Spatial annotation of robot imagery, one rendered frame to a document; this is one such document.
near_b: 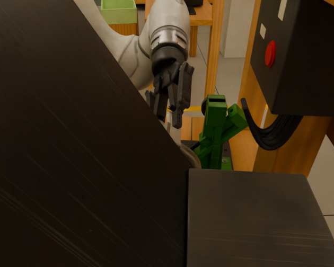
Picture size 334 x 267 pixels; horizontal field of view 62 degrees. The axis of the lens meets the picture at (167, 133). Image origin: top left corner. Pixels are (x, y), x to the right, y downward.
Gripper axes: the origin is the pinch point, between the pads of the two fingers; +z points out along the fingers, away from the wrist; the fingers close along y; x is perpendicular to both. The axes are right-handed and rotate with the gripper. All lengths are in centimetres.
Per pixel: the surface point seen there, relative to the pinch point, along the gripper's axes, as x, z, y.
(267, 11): -3.7, -7.3, 24.7
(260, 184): 6.3, 12.4, 13.8
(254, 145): 56, -25, -13
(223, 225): -0.2, 19.1, 11.2
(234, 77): 207, -227, -105
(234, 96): 189, -180, -98
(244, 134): 56, -32, -16
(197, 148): 27.6, -14.4, -16.5
